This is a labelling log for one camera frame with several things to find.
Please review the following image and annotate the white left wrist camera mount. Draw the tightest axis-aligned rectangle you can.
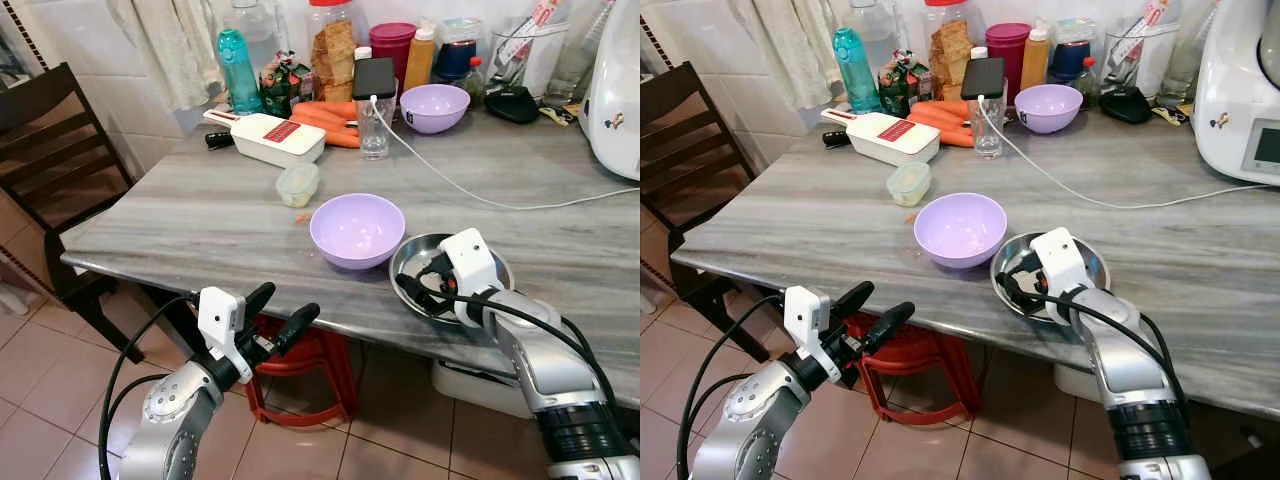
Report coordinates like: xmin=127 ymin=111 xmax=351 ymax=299
xmin=196 ymin=286 xmax=247 ymax=359
xmin=782 ymin=285 xmax=833 ymax=359

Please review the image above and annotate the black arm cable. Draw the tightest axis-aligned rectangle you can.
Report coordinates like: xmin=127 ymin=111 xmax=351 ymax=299
xmin=97 ymin=294 xmax=203 ymax=480
xmin=398 ymin=272 xmax=627 ymax=426
xmin=998 ymin=272 xmax=1193 ymax=426
xmin=675 ymin=292 xmax=787 ymax=480

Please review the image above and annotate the small bottle red cap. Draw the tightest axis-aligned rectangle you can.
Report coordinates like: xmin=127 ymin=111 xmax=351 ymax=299
xmin=1074 ymin=56 xmax=1099 ymax=107
xmin=461 ymin=56 xmax=487 ymax=107

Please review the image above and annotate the dark wooden chair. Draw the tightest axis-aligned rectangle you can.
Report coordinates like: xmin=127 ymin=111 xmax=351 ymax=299
xmin=640 ymin=61 xmax=773 ymax=365
xmin=0 ymin=61 xmax=207 ymax=365

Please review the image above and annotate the blue jar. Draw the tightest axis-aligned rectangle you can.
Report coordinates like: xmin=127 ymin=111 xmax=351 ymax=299
xmin=1049 ymin=17 xmax=1100 ymax=85
xmin=432 ymin=17 xmax=481 ymax=85

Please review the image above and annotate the magenta plastic container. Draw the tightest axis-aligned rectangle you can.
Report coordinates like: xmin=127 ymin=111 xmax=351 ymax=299
xmin=984 ymin=22 xmax=1032 ymax=101
xmin=368 ymin=22 xmax=418 ymax=93

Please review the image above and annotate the beige hanging cloth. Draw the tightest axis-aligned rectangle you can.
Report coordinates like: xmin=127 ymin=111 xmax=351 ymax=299
xmin=108 ymin=0 xmax=227 ymax=112
xmin=728 ymin=0 xmax=837 ymax=110

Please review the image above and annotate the purple plastic bowl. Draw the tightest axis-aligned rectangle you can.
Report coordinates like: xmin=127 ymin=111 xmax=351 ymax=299
xmin=398 ymin=83 xmax=472 ymax=136
xmin=309 ymin=193 xmax=407 ymax=273
xmin=913 ymin=192 xmax=1010 ymax=270
xmin=1013 ymin=83 xmax=1085 ymax=136

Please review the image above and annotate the small clear lidded container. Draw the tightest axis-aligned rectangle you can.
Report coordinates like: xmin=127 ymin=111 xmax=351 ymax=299
xmin=885 ymin=160 xmax=932 ymax=209
xmin=275 ymin=161 xmax=321 ymax=209

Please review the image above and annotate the orange carrot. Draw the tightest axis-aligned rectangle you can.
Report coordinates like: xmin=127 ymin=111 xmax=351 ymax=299
xmin=926 ymin=118 xmax=975 ymax=150
xmin=290 ymin=100 xmax=361 ymax=125
xmin=906 ymin=100 xmax=973 ymax=125
xmin=308 ymin=118 xmax=362 ymax=150

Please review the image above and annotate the clear jar red lid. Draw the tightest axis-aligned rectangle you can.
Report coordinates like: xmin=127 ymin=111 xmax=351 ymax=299
xmin=307 ymin=0 xmax=359 ymax=102
xmin=924 ymin=0 xmax=977 ymax=102

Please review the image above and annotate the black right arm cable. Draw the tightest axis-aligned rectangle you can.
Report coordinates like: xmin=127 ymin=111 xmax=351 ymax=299
xmin=398 ymin=272 xmax=627 ymax=426
xmin=998 ymin=272 xmax=1193 ymax=426

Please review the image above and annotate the black pouch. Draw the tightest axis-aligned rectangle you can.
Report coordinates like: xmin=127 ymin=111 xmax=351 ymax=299
xmin=484 ymin=85 xmax=542 ymax=126
xmin=1097 ymin=85 xmax=1154 ymax=126

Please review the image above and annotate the red plastic stool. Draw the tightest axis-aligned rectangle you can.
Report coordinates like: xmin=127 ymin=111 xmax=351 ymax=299
xmin=244 ymin=314 xmax=360 ymax=430
xmin=848 ymin=311 xmax=978 ymax=427

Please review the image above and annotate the clear drinking glass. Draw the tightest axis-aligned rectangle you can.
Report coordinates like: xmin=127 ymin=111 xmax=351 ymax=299
xmin=356 ymin=95 xmax=397 ymax=161
xmin=967 ymin=95 xmax=1007 ymax=160

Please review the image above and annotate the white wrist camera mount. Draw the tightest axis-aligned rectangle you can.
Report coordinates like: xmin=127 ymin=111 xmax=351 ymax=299
xmin=196 ymin=286 xmax=247 ymax=359
xmin=438 ymin=227 xmax=503 ymax=303
xmin=782 ymin=285 xmax=833 ymax=359
xmin=1029 ymin=227 xmax=1093 ymax=299

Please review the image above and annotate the white kitchen appliance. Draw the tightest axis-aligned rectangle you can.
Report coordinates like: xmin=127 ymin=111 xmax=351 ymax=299
xmin=577 ymin=0 xmax=641 ymax=182
xmin=1191 ymin=0 xmax=1280 ymax=187

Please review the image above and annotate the round steel plate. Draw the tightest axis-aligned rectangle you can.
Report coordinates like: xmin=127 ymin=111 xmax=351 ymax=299
xmin=990 ymin=231 xmax=1112 ymax=322
xmin=388 ymin=232 xmax=515 ymax=324

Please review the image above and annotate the black phone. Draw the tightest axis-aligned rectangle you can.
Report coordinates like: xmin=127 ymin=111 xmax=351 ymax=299
xmin=960 ymin=56 xmax=1007 ymax=102
xmin=351 ymin=56 xmax=398 ymax=102

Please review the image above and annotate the teal water bottle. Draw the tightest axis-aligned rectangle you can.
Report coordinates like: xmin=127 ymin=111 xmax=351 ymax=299
xmin=216 ymin=27 xmax=264 ymax=115
xmin=831 ymin=26 xmax=882 ymax=115

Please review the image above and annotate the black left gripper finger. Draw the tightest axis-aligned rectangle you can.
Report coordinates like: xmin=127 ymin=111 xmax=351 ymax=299
xmin=243 ymin=282 xmax=277 ymax=323
xmin=272 ymin=302 xmax=322 ymax=353
xmin=860 ymin=301 xmax=916 ymax=353
xmin=830 ymin=281 xmax=875 ymax=323

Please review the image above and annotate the clear plastic bottle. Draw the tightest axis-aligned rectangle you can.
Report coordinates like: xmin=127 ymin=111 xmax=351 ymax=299
xmin=231 ymin=0 xmax=282 ymax=73
xmin=849 ymin=0 xmax=897 ymax=73

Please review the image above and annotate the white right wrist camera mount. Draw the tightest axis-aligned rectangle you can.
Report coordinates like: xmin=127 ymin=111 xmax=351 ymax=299
xmin=438 ymin=227 xmax=503 ymax=303
xmin=1029 ymin=227 xmax=1093 ymax=299

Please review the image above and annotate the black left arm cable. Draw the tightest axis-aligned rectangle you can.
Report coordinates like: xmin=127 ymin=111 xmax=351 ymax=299
xmin=97 ymin=294 xmax=203 ymax=480
xmin=675 ymin=292 xmax=787 ymax=480

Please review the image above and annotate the tall clear bottle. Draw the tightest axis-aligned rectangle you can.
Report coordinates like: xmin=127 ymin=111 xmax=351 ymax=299
xmin=544 ymin=0 xmax=613 ymax=107
xmin=1154 ymin=0 xmax=1217 ymax=110

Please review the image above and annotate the green snack bag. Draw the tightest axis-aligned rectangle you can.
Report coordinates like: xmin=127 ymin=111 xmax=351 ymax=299
xmin=877 ymin=49 xmax=932 ymax=120
xmin=259 ymin=49 xmax=315 ymax=120

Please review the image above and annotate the white plastic basin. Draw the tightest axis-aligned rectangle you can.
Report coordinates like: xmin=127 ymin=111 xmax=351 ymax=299
xmin=431 ymin=358 xmax=533 ymax=420
xmin=1052 ymin=360 xmax=1103 ymax=404

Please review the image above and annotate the orange sauce bottle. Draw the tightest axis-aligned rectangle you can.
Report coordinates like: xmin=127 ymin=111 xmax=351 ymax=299
xmin=1019 ymin=19 xmax=1053 ymax=91
xmin=402 ymin=19 xmax=439 ymax=93

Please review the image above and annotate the white slicer box red label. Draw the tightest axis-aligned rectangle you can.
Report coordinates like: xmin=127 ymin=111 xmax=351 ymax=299
xmin=819 ymin=107 xmax=942 ymax=168
xmin=202 ymin=108 xmax=328 ymax=169

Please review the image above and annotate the clear utensil container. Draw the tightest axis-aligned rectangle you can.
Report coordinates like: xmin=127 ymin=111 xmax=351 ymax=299
xmin=1101 ymin=0 xmax=1182 ymax=99
xmin=486 ymin=0 xmax=567 ymax=99

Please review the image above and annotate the white charging cable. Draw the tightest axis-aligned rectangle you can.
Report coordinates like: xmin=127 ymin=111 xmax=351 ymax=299
xmin=977 ymin=95 xmax=1280 ymax=211
xmin=369 ymin=95 xmax=641 ymax=213

